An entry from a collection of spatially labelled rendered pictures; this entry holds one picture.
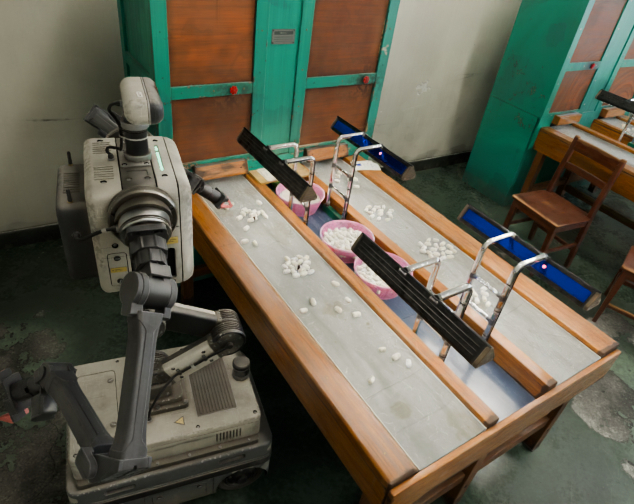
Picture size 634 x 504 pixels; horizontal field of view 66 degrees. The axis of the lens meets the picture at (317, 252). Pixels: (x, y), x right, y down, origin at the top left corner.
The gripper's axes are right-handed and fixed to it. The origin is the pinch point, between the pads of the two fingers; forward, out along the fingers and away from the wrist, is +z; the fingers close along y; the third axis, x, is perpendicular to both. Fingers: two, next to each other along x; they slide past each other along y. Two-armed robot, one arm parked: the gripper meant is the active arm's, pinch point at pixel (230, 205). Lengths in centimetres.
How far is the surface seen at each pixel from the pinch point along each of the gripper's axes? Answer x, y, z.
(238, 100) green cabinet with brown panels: -40, 43, -3
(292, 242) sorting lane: -4.8, -23.4, 23.5
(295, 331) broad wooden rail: 13, -76, 0
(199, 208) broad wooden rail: 12.3, 16.1, -1.3
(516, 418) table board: -16, -141, 39
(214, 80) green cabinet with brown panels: -40, 43, -20
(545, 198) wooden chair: -130, -15, 215
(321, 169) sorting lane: -41, 35, 65
